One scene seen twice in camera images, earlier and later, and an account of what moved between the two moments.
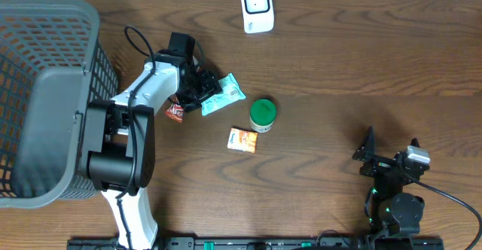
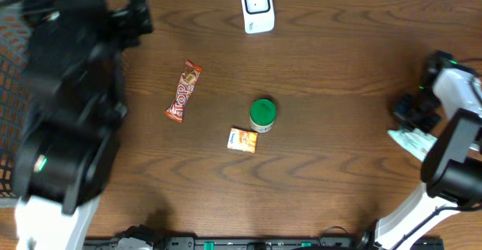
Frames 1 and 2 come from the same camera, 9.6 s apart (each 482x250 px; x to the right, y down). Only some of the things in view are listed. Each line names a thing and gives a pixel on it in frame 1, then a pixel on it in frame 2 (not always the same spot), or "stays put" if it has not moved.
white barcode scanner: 257,7 stays put
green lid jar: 263,114 stays put
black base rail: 272,243 stays put
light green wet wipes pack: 231,93 -> 415,141
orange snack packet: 242,140 stays put
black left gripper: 214,86 -> 135,16
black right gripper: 367,151 -> 425,124
